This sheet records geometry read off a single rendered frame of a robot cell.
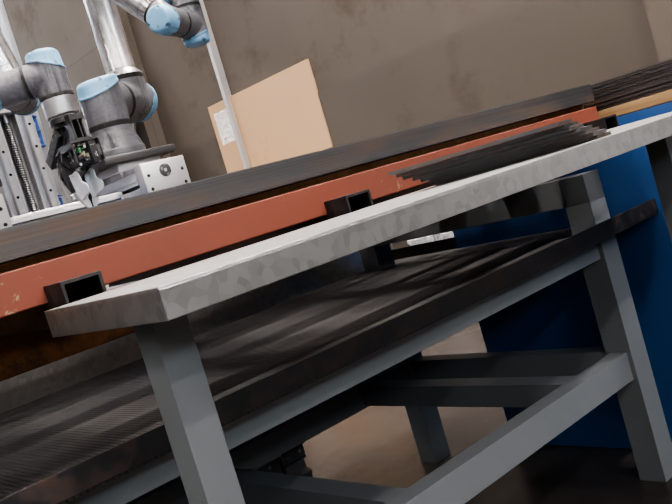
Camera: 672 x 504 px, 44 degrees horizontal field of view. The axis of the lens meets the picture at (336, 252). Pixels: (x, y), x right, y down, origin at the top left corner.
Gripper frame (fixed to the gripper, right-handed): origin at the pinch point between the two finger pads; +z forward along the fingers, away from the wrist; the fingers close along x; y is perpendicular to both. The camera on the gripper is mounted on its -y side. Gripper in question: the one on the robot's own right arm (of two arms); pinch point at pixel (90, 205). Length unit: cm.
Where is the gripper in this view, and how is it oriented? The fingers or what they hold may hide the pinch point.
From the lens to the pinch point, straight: 196.1
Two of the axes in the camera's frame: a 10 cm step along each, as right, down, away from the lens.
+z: 3.2, 9.5, 0.7
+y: 6.8, -1.7, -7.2
